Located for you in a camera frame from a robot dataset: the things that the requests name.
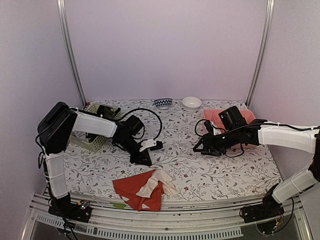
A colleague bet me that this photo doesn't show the dark green cloth in basket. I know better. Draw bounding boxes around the dark green cloth in basket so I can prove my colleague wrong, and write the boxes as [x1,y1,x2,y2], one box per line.
[96,105,122,120]

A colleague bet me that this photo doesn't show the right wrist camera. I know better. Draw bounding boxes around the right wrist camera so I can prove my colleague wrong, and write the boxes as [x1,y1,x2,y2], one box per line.
[203,120,221,136]

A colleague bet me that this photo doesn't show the blue white zigzag bowl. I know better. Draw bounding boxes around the blue white zigzag bowl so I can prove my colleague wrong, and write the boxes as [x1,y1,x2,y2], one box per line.
[153,98,173,109]

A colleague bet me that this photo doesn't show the right aluminium frame post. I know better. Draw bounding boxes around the right aluminium frame post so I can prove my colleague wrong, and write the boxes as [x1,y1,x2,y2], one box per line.
[245,0,275,108]

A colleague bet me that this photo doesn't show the small white bowl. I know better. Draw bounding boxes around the small white bowl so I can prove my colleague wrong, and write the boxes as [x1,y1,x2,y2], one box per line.
[182,96,202,112]

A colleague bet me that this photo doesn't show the beige perforated plastic basket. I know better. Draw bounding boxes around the beige perforated plastic basket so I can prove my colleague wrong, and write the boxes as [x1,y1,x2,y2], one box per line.
[69,103,117,153]

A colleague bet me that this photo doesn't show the left aluminium frame post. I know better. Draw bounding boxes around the left aluminium frame post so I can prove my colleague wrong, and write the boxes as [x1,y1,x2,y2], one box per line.
[56,0,87,107]

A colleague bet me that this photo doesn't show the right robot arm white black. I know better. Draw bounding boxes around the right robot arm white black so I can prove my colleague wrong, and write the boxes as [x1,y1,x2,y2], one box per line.
[193,106,320,218]

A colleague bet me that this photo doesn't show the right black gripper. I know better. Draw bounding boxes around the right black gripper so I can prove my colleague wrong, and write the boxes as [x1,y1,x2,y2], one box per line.
[193,127,240,157]

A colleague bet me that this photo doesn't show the floral patterned table mat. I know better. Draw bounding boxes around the floral patterned table mat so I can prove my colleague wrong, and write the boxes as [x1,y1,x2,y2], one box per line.
[63,99,282,202]

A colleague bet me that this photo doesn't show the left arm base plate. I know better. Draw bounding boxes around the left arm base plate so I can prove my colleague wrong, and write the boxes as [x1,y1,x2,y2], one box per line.
[48,199,93,223]

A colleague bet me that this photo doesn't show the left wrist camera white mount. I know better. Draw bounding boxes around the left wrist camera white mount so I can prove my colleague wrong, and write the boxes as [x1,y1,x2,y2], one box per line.
[139,139,163,152]

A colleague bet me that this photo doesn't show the red cloth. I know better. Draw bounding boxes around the red cloth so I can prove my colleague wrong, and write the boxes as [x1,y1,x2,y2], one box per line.
[112,169,179,212]

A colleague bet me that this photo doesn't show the aluminium frame post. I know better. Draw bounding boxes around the aluminium frame post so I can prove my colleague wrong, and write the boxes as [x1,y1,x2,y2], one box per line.
[56,0,87,107]
[245,0,275,108]

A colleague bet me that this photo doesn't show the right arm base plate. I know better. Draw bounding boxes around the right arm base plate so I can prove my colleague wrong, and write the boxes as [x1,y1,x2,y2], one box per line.
[239,203,285,223]

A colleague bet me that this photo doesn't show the pink divided organizer tray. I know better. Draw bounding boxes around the pink divided organizer tray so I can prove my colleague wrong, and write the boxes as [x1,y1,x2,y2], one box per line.
[201,106,260,154]

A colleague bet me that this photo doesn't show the front aluminium rail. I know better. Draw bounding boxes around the front aluminium rail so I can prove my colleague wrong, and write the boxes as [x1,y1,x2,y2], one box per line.
[21,193,313,240]

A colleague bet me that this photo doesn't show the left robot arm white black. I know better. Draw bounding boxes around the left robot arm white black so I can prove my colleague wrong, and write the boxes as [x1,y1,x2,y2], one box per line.
[35,101,163,217]

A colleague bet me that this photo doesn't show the green tape piece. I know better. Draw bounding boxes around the green tape piece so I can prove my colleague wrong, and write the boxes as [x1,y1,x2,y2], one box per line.
[110,202,126,209]

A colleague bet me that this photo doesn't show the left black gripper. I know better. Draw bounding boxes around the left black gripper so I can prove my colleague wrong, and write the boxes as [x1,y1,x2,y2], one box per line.
[117,136,152,167]

